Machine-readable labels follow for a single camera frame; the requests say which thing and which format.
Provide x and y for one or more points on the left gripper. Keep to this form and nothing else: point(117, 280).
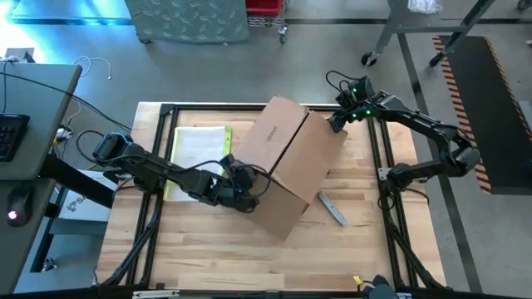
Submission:
point(239, 178)

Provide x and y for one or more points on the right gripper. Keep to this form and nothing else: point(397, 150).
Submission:
point(359, 101)

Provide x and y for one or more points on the brown taped cardboard box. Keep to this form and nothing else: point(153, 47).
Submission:
point(287, 166)

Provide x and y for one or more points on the grey utility knife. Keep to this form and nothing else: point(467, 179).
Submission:
point(331, 208)

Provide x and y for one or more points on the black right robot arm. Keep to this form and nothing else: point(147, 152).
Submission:
point(432, 128)

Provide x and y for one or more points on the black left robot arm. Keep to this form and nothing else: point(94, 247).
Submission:
point(158, 170)

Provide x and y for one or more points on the clear pouch with green edge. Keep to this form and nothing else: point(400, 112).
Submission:
point(195, 145)

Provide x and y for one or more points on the white cloth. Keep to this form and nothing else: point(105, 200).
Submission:
point(424, 5)

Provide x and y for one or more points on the black mat with striped edge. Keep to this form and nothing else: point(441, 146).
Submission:
point(486, 108)

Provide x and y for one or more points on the white box with logo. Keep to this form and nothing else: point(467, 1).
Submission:
point(83, 203)

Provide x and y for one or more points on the grey leaf-patterned partition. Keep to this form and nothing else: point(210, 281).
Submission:
point(187, 18)

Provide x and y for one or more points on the white power strip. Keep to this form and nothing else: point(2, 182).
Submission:
point(63, 133)

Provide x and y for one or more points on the black computer mouse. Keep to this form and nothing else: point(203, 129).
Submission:
point(18, 205)

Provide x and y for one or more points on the grey desk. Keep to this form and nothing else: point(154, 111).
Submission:
point(33, 95)

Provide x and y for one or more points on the black keyboard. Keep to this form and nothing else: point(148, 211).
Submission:
point(10, 137)

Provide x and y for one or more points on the black aluminium table frame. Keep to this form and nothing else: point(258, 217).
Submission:
point(154, 232)

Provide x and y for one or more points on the grey rolling table frame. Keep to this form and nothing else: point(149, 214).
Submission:
point(399, 25)

